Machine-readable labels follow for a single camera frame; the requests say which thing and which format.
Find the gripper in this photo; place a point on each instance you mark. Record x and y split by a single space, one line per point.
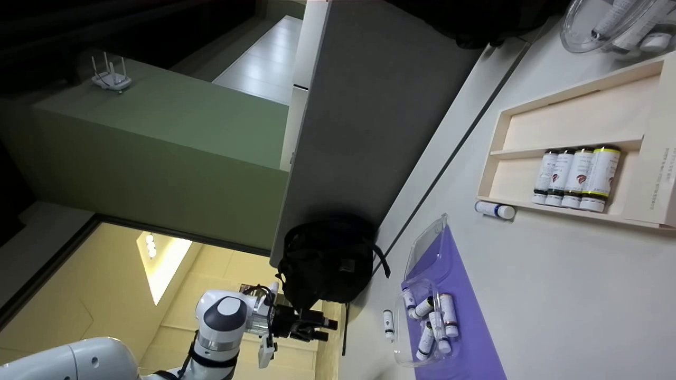
288 321

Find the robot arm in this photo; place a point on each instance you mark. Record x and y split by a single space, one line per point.
216 338

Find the small white bottle blue label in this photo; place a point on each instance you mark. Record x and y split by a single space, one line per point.
494 209

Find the white bottle with black cap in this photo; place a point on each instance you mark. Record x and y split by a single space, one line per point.
559 179
544 177

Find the white bottle with yellow band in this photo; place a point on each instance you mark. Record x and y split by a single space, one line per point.
601 177
576 179

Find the clear glass bowl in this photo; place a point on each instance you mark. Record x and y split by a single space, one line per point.
581 31

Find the black backpack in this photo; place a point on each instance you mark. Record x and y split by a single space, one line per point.
325 261

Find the clear plastic container with lid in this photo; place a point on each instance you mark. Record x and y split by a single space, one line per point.
425 264

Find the purple mat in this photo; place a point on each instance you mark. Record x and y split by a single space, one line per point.
470 327

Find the recessed ceiling light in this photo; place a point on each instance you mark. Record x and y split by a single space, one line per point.
163 264

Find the grey partition panel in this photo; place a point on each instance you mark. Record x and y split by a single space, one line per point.
369 121

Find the white router with antennas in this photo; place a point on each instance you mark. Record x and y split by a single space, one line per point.
111 80

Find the wooden shelf rack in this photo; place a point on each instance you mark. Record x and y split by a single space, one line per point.
581 121

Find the white tube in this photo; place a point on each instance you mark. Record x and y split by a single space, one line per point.
615 16
647 18

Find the small white jar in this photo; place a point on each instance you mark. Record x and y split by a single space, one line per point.
656 42

